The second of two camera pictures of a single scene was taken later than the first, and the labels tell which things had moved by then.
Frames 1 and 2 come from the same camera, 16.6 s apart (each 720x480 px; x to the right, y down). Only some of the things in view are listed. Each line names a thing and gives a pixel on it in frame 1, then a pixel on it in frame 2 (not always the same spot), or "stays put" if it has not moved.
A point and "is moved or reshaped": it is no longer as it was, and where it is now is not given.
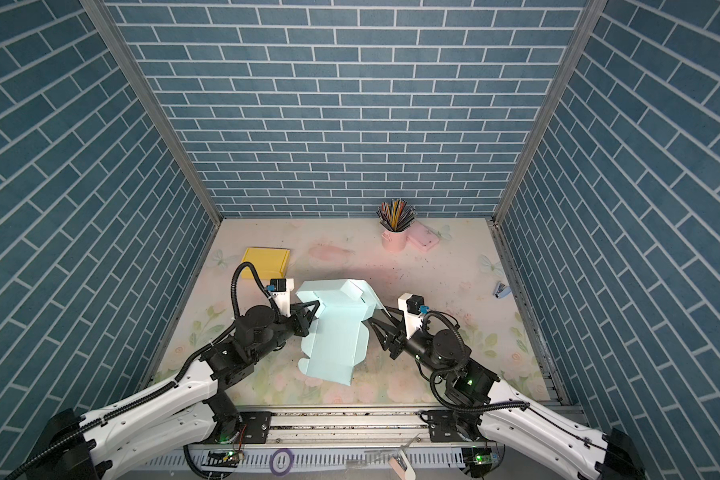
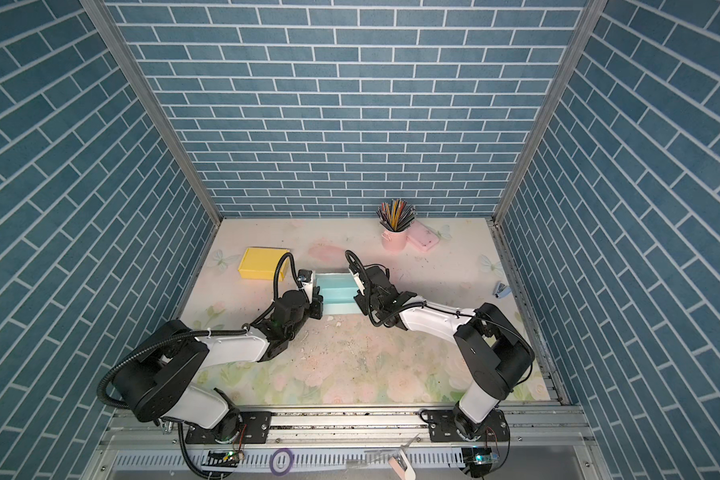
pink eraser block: (421, 236) stays put
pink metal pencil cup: (394, 241) stays put
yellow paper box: (268, 263) stays put
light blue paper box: (338, 338) is moved or reshaped
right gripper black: (397, 339) to (360, 301)
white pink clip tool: (404, 465) stays put
